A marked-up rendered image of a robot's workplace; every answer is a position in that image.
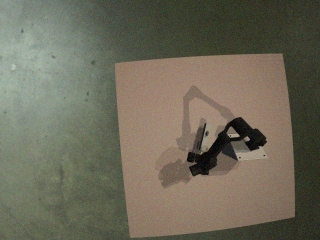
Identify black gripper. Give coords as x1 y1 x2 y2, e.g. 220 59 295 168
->
187 152 201 163

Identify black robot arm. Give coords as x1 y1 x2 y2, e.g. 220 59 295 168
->
189 117 267 177

